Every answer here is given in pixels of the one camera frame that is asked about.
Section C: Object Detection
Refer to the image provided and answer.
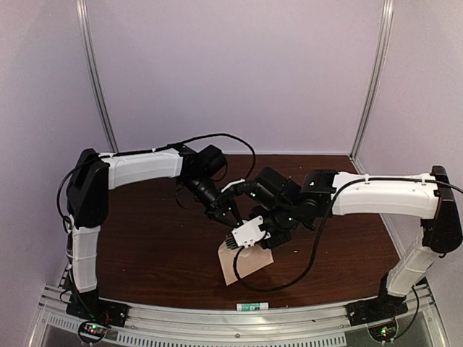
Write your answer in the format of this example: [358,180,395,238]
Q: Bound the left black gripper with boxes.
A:
[180,175,242,227]

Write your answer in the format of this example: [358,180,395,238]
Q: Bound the beige envelope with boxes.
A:
[218,242,273,286]

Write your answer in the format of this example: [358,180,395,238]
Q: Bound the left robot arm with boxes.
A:
[64,144,242,321]

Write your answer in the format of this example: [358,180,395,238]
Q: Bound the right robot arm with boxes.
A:
[247,166,462,320]

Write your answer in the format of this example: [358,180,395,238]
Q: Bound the green white glue stick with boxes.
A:
[236,302,269,312]

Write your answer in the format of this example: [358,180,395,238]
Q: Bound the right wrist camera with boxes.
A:
[224,216,271,249]

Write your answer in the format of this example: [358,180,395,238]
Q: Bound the left black cable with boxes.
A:
[56,132,257,232]

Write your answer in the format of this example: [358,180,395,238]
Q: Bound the aluminium front rail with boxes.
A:
[26,284,449,346]

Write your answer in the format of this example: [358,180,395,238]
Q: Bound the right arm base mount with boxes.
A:
[345,293,408,326]

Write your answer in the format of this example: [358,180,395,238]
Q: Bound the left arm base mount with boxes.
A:
[66,288,129,327]

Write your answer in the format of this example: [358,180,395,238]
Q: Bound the right aluminium frame post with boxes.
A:
[349,0,394,162]

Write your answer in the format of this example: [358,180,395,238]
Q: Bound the aluminium frame post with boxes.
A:
[349,0,394,162]
[75,0,119,153]

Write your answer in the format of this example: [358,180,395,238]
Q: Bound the left aluminium frame post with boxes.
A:
[75,0,119,153]

